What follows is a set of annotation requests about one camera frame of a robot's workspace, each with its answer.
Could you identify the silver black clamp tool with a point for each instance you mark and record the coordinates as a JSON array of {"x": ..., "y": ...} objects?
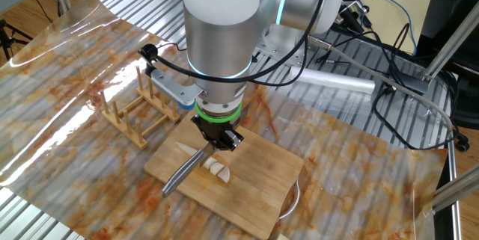
[{"x": 350, "y": 17}]

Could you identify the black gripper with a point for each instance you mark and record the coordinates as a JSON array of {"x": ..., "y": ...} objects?
[{"x": 216, "y": 131}]

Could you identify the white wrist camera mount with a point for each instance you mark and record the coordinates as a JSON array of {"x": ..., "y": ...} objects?
[{"x": 176, "y": 86}]

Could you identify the steel cleaver knife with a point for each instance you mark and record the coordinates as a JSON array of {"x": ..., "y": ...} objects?
[{"x": 181, "y": 176}]

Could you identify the white radish slice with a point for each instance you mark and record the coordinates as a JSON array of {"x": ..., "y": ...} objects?
[
  {"x": 217, "y": 169},
  {"x": 209, "y": 162},
  {"x": 225, "y": 175}
]

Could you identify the tapered white radish piece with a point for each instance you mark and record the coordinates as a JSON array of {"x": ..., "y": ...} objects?
[{"x": 186, "y": 148}]

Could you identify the clear plastic film roll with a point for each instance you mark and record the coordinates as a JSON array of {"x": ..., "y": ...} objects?
[{"x": 333, "y": 81}]

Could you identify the marble pattern plastic mat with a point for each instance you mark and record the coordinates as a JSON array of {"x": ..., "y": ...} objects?
[{"x": 355, "y": 180}]

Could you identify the wooden cutting board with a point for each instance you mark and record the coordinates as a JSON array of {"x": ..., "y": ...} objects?
[{"x": 254, "y": 195}]

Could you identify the wooden peg rack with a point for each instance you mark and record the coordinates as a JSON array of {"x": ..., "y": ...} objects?
[{"x": 142, "y": 143}]

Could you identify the beige desk panel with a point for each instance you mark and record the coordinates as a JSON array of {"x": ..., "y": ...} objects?
[{"x": 419, "y": 0}]

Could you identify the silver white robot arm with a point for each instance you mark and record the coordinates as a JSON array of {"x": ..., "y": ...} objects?
[{"x": 224, "y": 30}]

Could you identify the black tripod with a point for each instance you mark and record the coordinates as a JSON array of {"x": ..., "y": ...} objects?
[{"x": 3, "y": 38}]

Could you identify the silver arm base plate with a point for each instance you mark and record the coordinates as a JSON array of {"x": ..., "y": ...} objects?
[{"x": 284, "y": 55}]

